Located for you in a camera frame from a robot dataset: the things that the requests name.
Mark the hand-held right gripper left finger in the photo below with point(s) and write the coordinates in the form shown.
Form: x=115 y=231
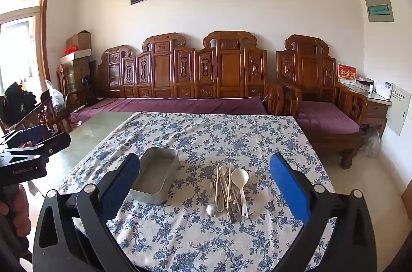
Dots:
x=120 y=183

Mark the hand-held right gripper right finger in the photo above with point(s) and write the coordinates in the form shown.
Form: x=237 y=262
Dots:
x=288 y=186

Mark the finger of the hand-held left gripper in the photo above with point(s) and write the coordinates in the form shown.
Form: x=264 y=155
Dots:
x=48 y=146
x=27 y=134

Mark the rectangular metal tray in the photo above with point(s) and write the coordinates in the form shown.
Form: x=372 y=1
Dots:
x=154 y=172

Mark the large white plastic spoon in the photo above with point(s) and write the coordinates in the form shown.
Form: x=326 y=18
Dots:
x=239 y=177

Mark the light wooden chopstick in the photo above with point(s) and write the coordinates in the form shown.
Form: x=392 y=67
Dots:
x=218 y=182
x=228 y=188

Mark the metal spoon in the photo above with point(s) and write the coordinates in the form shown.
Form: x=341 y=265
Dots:
x=210 y=209

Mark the person's left hand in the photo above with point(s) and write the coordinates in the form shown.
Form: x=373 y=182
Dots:
x=21 y=214

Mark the carved wooden chair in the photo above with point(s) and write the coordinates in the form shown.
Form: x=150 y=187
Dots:
x=41 y=114

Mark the black cloth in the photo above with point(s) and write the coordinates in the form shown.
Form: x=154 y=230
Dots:
x=17 y=103

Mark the clear plastic bag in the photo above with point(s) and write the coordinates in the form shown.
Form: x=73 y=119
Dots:
x=55 y=96

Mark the small white plastic spoon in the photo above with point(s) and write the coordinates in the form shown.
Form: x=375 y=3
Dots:
x=223 y=169

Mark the purple armchair cushion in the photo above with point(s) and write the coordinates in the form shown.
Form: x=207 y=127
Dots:
x=325 y=119

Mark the wooden cabinet with white top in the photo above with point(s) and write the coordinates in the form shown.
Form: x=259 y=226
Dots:
x=77 y=72

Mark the blue floral tablecloth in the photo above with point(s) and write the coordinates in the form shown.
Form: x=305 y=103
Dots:
x=193 y=136

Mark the fluffy grey duster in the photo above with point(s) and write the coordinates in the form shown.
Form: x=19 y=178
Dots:
x=370 y=141

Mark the red flowers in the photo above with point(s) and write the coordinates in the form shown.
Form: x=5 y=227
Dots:
x=71 y=50

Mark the long purple sofa cushion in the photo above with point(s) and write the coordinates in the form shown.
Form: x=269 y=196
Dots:
x=177 y=106

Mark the cardboard box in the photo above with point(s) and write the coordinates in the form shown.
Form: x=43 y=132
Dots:
x=79 y=40

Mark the carved wooden armchair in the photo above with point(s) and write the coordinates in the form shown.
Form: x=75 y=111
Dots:
x=309 y=72

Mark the wooden side table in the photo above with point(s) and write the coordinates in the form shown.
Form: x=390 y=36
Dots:
x=375 y=107

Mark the tissue box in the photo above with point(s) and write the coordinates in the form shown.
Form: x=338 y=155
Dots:
x=364 y=84

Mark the red box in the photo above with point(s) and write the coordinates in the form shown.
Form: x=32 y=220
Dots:
x=347 y=73

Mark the white electrical panel door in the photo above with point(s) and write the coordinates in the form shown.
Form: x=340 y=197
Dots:
x=399 y=109

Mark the long carved wooden sofa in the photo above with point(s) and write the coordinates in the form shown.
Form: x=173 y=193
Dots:
x=193 y=69

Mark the white box device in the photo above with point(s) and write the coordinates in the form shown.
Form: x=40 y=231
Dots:
x=383 y=89

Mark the wooden door frame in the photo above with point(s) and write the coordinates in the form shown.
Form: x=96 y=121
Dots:
x=45 y=33

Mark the grey wall panel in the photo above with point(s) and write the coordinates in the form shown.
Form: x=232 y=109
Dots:
x=379 y=9

